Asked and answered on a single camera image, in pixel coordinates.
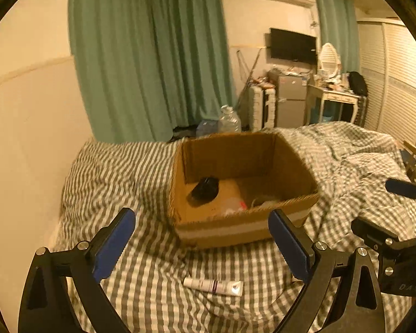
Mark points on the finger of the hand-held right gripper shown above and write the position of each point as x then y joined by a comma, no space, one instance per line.
374,232
404,188

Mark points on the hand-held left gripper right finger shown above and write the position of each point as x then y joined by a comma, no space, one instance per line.
288,248

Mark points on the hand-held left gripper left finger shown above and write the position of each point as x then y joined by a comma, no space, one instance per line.
113,248

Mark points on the brown cardboard box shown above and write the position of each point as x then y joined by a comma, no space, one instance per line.
228,227

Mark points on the white cream tube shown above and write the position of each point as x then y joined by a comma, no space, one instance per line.
213,286

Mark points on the clear plastic wrapper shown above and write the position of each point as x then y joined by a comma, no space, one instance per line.
234,205

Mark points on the green checked blanket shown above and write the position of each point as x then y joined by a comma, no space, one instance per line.
152,187

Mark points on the black round container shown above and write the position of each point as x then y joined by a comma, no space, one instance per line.
204,192

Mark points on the white louvred wardrobe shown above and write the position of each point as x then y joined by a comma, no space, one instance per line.
395,83

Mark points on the black bag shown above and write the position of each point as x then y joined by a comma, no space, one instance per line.
357,84

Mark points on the white dressing table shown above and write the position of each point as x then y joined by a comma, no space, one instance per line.
332,95

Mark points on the dark cloth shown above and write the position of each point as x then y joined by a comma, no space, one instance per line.
183,133

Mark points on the large clear water bottle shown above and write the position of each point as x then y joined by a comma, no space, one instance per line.
229,119

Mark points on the grey small fridge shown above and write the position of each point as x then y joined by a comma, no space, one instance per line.
291,100

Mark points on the white foam box stack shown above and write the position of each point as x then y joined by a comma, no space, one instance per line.
261,107

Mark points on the white oval mirror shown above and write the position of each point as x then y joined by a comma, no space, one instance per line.
330,59

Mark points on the broom poles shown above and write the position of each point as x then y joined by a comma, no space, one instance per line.
246,76

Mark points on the narrow green curtain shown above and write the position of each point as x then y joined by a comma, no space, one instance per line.
334,17

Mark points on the wide green curtain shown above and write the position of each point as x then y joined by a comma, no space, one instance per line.
190,52
111,59

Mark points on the black wall television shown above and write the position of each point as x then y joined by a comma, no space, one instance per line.
293,45

